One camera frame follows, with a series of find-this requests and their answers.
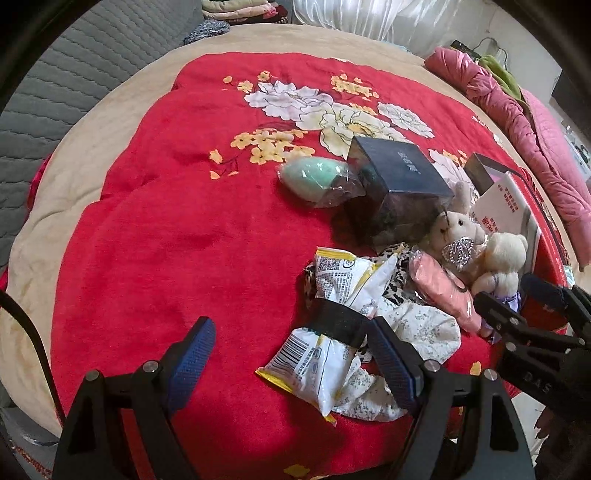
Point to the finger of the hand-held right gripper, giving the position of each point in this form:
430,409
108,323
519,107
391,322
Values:
549,290
501,316

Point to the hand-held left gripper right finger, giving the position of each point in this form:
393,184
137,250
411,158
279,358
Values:
392,364

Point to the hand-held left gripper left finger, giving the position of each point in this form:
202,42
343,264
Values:
194,362

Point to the white floral cloth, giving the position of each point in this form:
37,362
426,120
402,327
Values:
425,327

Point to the pink packet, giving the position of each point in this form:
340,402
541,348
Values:
438,286

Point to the white yellow snack packet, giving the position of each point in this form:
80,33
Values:
314,364

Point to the gift box pink inside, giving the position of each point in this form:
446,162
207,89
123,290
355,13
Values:
480,173

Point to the black elastic band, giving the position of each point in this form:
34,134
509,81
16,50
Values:
337,321

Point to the leopard print cloth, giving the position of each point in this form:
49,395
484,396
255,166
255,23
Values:
398,288

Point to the white rabbit plush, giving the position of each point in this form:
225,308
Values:
455,230

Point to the red floral blanket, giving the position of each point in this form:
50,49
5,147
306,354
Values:
161,230

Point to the pink quilt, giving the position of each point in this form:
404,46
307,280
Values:
531,134

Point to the dark blue box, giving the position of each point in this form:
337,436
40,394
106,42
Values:
397,175

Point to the green makeup sponge in bag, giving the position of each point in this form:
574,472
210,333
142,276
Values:
309,177

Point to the green cloth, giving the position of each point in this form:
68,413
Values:
501,71

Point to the dark small packet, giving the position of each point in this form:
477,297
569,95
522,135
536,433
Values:
464,47

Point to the beige bed cover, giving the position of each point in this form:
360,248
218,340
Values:
115,106

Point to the grey quilted headboard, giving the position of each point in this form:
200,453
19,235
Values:
60,83

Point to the white curtain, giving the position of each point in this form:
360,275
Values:
369,23

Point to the dark knitted cloth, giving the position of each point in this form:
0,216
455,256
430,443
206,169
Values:
207,30

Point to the stack of folded blankets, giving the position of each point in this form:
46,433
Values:
240,9

